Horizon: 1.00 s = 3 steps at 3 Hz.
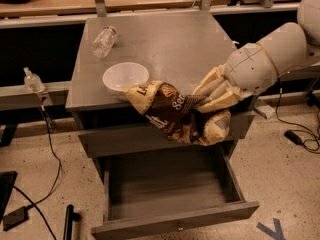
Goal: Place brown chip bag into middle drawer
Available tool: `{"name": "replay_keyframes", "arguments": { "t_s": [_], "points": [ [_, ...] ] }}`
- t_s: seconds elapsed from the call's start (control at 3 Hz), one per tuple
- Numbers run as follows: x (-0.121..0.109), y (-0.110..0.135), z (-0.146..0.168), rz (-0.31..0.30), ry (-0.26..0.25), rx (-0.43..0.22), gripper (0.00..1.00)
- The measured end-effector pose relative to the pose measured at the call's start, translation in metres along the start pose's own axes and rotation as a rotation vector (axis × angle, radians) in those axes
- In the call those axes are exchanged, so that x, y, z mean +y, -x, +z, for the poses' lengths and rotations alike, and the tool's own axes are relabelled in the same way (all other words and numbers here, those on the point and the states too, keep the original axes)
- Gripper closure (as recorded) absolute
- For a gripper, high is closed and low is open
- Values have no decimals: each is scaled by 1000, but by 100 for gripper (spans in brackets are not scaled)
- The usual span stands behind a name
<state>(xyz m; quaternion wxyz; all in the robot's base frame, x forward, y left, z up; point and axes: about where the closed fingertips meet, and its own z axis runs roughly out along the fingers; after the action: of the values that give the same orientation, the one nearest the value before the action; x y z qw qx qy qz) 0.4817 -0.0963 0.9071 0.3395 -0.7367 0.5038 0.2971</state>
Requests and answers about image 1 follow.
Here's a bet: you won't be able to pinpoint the clear bottle on left rail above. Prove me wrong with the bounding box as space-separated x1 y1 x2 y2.
24 67 45 93

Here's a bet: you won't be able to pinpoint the grey wooden drawer cabinet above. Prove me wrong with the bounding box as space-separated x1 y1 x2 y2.
65 10 268 240

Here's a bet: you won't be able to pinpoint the black power adapter right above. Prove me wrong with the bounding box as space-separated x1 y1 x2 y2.
284 130 303 145

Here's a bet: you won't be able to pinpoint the closed top drawer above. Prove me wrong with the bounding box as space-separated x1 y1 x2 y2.
79 111 255 158

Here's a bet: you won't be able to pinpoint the open middle drawer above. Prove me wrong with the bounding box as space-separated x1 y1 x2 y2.
91 141 259 240

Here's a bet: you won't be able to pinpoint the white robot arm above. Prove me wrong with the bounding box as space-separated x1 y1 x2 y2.
193 0 320 113

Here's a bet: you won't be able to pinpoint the black power adapter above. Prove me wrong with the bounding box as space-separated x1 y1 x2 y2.
3 206 28 231
284 130 303 145

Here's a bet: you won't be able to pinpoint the black power adapter left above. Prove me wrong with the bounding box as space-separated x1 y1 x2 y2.
3 206 28 231

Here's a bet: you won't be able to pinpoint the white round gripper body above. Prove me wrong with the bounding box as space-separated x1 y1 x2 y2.
224 43 277 99

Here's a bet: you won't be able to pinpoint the black cables on right floor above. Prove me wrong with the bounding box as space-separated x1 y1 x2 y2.
274 78 320 155

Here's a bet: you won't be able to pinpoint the clear plastic bottle on cabinet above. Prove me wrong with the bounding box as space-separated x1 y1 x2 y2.
91 26 117 58

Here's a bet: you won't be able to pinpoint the black cable on left floor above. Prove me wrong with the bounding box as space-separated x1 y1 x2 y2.
12 105 63 240

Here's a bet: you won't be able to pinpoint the white ceramic bowl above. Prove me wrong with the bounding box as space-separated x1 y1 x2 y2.
102 62 149 100

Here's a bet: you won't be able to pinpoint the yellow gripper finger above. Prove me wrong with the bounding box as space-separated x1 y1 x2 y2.
197 87 242 113
193 65 230 96

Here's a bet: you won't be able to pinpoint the brown chip bag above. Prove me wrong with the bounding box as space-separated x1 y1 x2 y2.
124 80 231 146

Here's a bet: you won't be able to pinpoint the black bar on floor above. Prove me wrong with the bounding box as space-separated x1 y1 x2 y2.
63 204 81 240

